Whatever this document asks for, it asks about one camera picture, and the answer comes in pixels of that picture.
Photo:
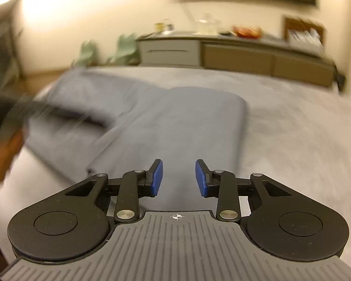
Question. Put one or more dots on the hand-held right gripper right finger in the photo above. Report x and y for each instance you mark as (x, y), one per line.
(201, 178)

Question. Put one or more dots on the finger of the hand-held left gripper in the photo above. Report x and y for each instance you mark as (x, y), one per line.
(70, 115)

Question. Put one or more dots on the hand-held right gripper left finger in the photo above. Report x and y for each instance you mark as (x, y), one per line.
(157, 178)

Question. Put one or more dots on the grey pants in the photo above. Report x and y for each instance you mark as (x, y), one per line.
(169, 123)

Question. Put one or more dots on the person's left hand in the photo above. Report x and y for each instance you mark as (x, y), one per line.
(1, 159)

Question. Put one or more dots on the small green plastic chair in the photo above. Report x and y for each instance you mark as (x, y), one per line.
(86, 55)

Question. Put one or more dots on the large green plastic chair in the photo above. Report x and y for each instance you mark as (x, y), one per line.
(125, 49)

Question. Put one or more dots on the yellow cup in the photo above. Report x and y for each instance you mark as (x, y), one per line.
(162, 27)

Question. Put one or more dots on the grey and brown sideboard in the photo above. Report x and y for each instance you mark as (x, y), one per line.
(237, 55)

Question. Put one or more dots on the clear glass jar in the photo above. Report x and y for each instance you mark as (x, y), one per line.
(207, 25)

